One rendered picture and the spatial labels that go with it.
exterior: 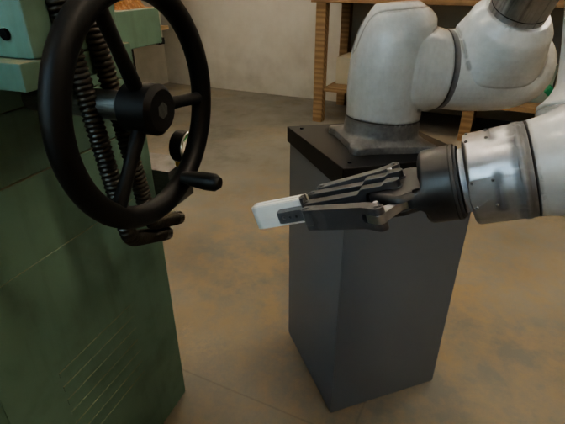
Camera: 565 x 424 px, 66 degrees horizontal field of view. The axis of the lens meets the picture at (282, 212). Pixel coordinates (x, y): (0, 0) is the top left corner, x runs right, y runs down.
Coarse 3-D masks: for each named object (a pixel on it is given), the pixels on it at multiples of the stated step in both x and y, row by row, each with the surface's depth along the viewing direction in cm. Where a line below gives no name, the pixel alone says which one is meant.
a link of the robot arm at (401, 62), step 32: (384, 32) 79; (416, 32) 79; (448, 32) 83; (352, 64) 86; (384, 64) 81; (416, 64) 81; (448, 64) 81; (352, 96) 87; (384, 96) 83; (416, 96) 83
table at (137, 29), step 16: (128, 16) 71; (144, 16) 75; (128, 32) 72; (144, 32) 76; (160, 32) 80; (128, 48) 59; (0, 64) 45; (16, 64) 45; (32, 64) 46; (0, 80) 46; (16, 80) 46; (32, 80) 46
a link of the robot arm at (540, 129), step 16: (560, 112) 37; (528, 128) 38; (544, 128) 37; (560, 128) 36; (544, 144) 36; (560, 144) 35; (544, 160) 36; (560, 160) 35; (544, 176) 36; (560, 176) 36; (544, 192) 37; (560, 192) 36; (544, 208) 38; (560, 208) 37
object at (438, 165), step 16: (432, 160) 41; (448, 160) 41; (416, 176) 45; (432, 176) 41; (448, 176) 40; (384, 192) 44; (400, 192) 43; (416, 192) 42; (432, 192) 41; (448, 192) 40; (416, 208) 42; (432, 208) 42; (448, 208) 41; (464, 208) 41
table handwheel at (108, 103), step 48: (96, 0) 41; (144, 0) 48; (48, 48) 38; (192, 48) 58; (48, 96) 38; (144, 96) 49; (192, 96) 60; (48, 144) 40; (192, 144) 63; (96, 192) 45
